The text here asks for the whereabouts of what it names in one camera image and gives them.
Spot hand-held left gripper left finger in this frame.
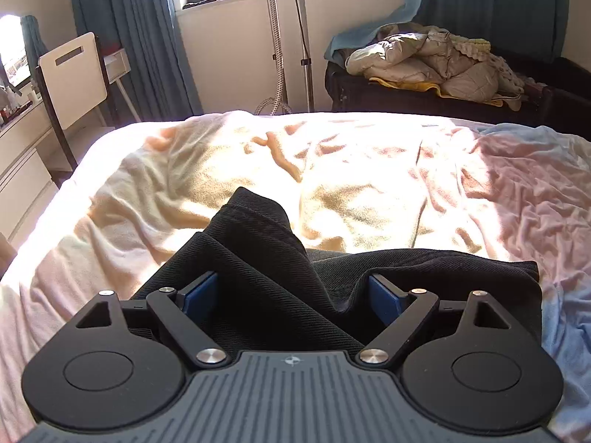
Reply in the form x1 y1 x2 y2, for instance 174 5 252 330
74 271 232 370

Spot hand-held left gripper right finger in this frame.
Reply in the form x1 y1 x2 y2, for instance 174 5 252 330
355 273 513 370

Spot black pants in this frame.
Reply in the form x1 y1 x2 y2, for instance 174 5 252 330
131 188 543 356

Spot pastel tie-dye bed sheet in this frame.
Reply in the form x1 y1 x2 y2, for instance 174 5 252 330
0 111 591 443

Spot yellow towel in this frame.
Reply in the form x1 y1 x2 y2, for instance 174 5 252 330
369 78 444 99

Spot white dresser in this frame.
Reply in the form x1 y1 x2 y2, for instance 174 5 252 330
0 99 61 236

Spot silver tripod stand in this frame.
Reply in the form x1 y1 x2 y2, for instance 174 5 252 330
288 0 317 112

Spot beige quilted blanket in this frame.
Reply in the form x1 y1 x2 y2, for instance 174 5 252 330
345 28 502 104

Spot small white side table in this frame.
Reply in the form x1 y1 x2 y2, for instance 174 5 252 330
102 46 139 123

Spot white backed chair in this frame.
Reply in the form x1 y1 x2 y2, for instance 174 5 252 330
36 32 116 171

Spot patterned cream blanket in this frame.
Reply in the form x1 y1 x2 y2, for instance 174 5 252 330
485 51 527 111

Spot yellow knit blanket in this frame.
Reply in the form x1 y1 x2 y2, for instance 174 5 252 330
455 37 491 56

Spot garment steamer stand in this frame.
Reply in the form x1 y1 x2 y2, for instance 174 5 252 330
254 0 293 116

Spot teal hanging cloth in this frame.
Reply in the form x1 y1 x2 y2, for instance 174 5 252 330
21 15 49 63

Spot wavy lit mirror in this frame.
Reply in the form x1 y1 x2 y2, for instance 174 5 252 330
0 14 31 88

